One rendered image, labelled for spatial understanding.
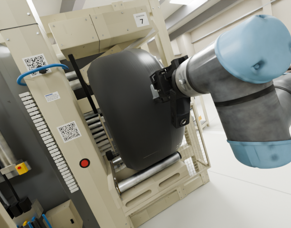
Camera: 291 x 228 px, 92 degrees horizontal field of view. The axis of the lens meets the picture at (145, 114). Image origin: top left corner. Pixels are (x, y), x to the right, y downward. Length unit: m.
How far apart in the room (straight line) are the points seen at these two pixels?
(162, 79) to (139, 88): 0.16
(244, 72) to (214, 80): 0.04
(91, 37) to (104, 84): 0.53
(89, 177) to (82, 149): 0.14
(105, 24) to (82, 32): 0.15
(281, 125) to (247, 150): 0.05
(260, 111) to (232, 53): 0.08
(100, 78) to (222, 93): 0.42
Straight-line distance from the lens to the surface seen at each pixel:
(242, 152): 0.25
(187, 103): 0.36
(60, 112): 0.70
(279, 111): 0.24
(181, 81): 0.27
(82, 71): 1.09
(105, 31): 1.03
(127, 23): 1.08
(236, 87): 0.21
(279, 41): 0.22
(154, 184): 0.74
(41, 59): 0.73
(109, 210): 0.87
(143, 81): 0.52
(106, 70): 0.56
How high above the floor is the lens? 1.31
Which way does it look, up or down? 12 degrees down
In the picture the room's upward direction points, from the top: 20 degrees counter-clockwise
